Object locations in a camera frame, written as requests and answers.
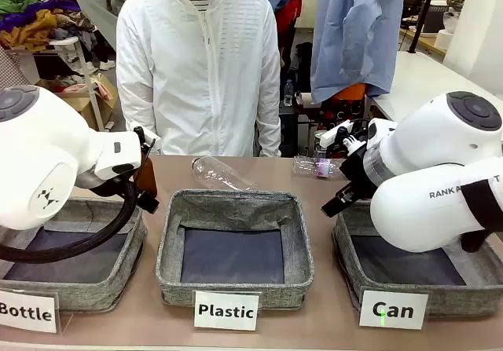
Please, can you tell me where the white metal table frame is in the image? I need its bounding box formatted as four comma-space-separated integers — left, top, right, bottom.
33, 36, 107, 132

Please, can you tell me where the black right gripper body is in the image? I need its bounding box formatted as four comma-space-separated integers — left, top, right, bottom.
338, 146, 379, 203

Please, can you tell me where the black stand pole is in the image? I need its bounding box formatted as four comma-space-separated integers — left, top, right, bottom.
408, 0, 440, 55

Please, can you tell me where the pile of colourful clothes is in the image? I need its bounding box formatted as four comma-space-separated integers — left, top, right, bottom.
0, 0, 95, 52

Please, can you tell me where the hanging light blue shirt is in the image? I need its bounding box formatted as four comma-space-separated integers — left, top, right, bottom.
310, 0, 406, 104

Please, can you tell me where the person's right forearm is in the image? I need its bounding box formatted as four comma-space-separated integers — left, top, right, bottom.
116, 71, 160, 144

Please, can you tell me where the black arm cable wrap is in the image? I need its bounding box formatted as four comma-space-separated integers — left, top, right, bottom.
459, 178, 497, 254

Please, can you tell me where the red floral black cloth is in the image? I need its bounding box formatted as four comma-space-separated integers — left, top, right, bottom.
314, 97, 369, 159

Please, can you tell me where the white Bottle label card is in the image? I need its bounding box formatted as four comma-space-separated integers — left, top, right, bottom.
0, 290, 60, 335

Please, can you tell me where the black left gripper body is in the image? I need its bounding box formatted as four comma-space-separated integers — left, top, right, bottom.
76, 164, 139, 201

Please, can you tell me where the white Plastic label card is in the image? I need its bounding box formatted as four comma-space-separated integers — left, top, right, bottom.
193, 290, 260, 332

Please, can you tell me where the white side table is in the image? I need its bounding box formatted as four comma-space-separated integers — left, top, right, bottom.
371, 50, 503, 124

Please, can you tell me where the checkered cloth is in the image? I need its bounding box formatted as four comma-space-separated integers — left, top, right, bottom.
0, 46, 24, 93

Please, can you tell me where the large clear plastic bottle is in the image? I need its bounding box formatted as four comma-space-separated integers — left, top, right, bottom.
191, 155, 259, 192

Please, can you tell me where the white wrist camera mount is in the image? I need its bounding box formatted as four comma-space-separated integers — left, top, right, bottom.
318, 119, 354, 148

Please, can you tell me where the dark plastic stool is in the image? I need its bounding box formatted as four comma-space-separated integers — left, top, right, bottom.
279, 105, 299, 158

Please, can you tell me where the grey fabric basket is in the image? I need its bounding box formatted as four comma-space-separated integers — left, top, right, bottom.
156, 188, 315, 310
332, 200, 503, 319
0, 197, 149, 315

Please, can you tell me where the white Can label card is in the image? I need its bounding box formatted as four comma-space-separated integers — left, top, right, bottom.
358, 290, 429, 331

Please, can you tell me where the crushed bottle pink label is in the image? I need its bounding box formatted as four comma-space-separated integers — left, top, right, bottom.
292, 155, 347, 181

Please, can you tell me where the black corrugated cable hose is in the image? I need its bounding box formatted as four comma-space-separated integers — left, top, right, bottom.
0, 177, 139, 264

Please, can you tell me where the brown glass bottle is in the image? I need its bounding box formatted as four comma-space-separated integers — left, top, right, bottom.
133, 155, 159, 201

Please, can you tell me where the person in white jacket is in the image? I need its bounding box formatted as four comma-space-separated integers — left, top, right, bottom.
116, 0, 283, 158

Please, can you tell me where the cardboard box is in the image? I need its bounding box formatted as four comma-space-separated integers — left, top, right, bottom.
35, 74, 119, 132

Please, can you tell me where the white paper roll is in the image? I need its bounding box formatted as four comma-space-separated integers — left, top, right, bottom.
434, 28, 453, 52

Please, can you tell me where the person's left forearm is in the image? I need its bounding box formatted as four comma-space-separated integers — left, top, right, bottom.
255, 79, 283, 158

